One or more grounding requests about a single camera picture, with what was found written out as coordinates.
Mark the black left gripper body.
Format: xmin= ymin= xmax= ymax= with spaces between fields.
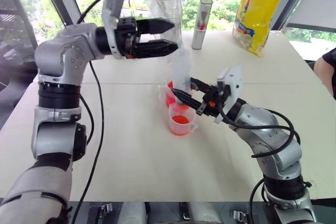
xmin=114 ymin=17 xmax=140 ymax=59

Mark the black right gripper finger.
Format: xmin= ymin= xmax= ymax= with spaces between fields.
xmin=190 ymin=77 xmax=212 ymax=93
xmin=171 ymin=89 xmax=204 ymax=111

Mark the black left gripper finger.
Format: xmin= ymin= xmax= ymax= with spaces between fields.
xmin=131 ymin=39 xmax=180 ymax=58
xmin=136 ymin=18 xmax=175 ymax=36

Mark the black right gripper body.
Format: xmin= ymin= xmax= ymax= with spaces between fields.
xmin=197 ymin=84 xmax=226 ymax=119

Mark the clear cup with red liquid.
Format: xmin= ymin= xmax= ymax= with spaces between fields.
xmin=157 ymin=79 xmax=190 ymax=110
xmin=167 ymin=103 xmax=200 ymax=136

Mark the clear plastic bag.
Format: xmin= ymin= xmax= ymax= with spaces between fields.
xmin=146 ymin=0 xmax=185 ymax=49

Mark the silver tube case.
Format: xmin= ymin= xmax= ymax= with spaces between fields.
xmin=191 ymin=0 xmax=214 ymax=50

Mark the yellow snack bag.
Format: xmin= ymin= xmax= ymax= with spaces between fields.
xmin=232 ymin=0 xmax=287 ymax=58

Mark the black chair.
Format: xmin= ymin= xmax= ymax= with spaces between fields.
xmin=0 ymin=0 xmax=39 ymax=132

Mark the metal latch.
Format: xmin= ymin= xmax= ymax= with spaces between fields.
xmin=99 ymin=203 xmax=113 ymax=220
xmin=233 ymin=210 xmax=249 ymax=224

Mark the person in black shirt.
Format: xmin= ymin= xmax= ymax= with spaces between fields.
xmin=313 ymin=47 xmax=336 ymax=97

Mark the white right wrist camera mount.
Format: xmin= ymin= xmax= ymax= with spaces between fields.
xmin=214 ymin=65 xmax=244 ymax=125

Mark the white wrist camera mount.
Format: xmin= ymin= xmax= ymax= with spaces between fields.
xmin=214 ymin=65 xmax=244 ymax=125
xmin=101 ymin=0 xmax=132 ymax=60

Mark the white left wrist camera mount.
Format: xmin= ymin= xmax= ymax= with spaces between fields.
xmin=101 ymin=0 xmax=132 ymax=60

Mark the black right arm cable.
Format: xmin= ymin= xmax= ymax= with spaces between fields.
xmin=218 ymin=102 xmax=302 ymax=159

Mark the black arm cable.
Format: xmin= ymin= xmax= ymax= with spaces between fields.
xmin=70 ymin=0 xmax=106 ymax=224
xmin=218 ymin=102 xmax=302 ymax=159

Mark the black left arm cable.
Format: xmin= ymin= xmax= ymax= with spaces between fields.
xmin=70 ymin=0 xmax=106 ymax=224

